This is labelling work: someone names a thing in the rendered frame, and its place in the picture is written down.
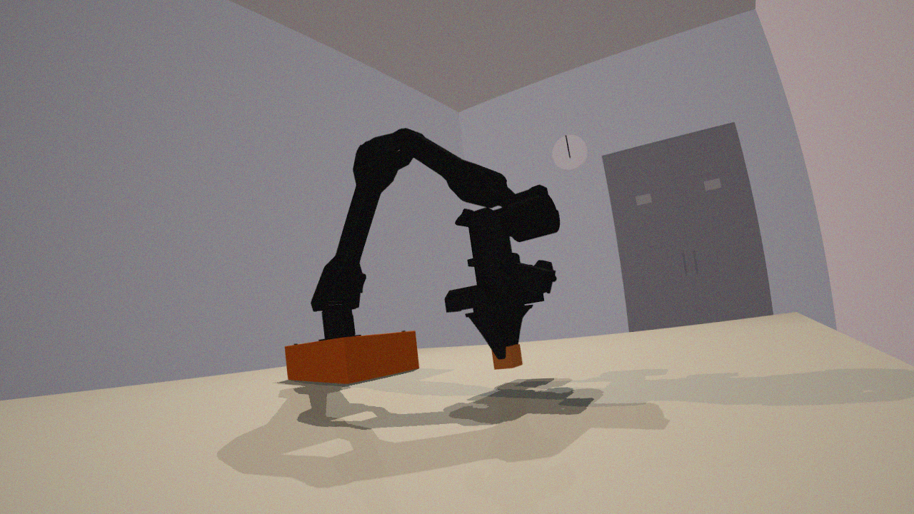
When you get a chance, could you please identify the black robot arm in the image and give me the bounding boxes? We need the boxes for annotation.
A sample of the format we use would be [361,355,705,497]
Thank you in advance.
[311,128,560,341]

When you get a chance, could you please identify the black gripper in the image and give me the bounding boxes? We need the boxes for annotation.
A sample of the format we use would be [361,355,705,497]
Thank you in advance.
[444,245,544,360]

